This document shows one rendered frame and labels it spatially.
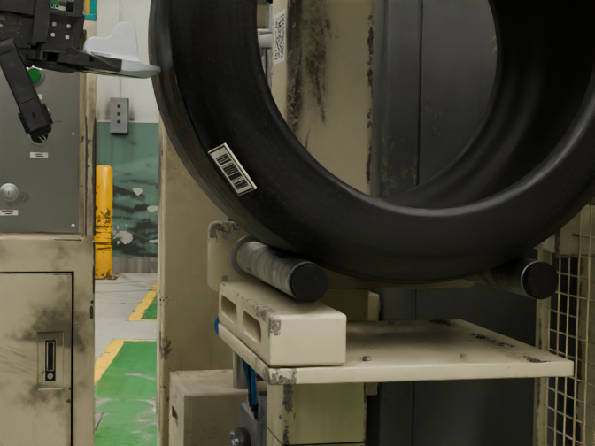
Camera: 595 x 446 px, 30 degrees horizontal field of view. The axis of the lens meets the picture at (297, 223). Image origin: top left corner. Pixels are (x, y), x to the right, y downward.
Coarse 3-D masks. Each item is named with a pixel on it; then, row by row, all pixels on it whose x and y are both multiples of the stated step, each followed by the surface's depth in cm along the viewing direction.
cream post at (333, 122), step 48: (288, 0) 160; (336, 0) 160; (288, 48) 160; (336, 48) 161; (288, 96) 160; (336, 96) 161; (336, 144) 161; (336, 384) 163; (288, 432) 162; (336, 432) 164
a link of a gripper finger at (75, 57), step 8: (48, 56) 125; (56, 56) 124; (64, 56) 123; (72, 56) 123; (80, 56) 124; (88, 56) 124; (96, 56) 125; (104, 56) 126; (72, 64) 124; (80, 64) 124; (88, 64) 124; (96, 64) 124; (104, 64) 125; (112, 64) 126; (120, 64) 126
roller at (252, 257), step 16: (240, 256) 153; (256, 256) 144; (272, 256) 137; (288, 256) 132; (256, 272) 143; (272, 272) 132; (288, 272) 125; (304, 272) 123; (320, 272) 124; (288, 288) 124; (304, 288) 123; (320, 288) 124
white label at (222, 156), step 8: (224, 144) 120; (208, 152) 123; (216, 152) 122; (224, 152) 120; (216, 160) 123; (224, 160) 121; (232, 160) 120; (224, 168) 122; (232, 168) 121; (240, 168) 120; (232, 176) 122; (240, 176) 121; (248, 176) 120; (232, 184) 123; (240, 184) 122; (248, 184) 121; (240, 192) 123
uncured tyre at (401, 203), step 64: (192, 0) 120; (256, 0) 119; (512, 0) 156; (576, 0) 150; (192, 64) 121; (256, 64) 119; (512, 64) 157; (576, 64) 151; (192, 128) 124; (256, 128) 120; (512, 128) 157; (576, 128) 129; (256, 192) 123; (320, 192) 122; (448, 192) 156; (512, 192) 127; (576, 192) 130; (320, 256) 127; (384, 256) 126; (448, 256) 127; (512, 256) 132
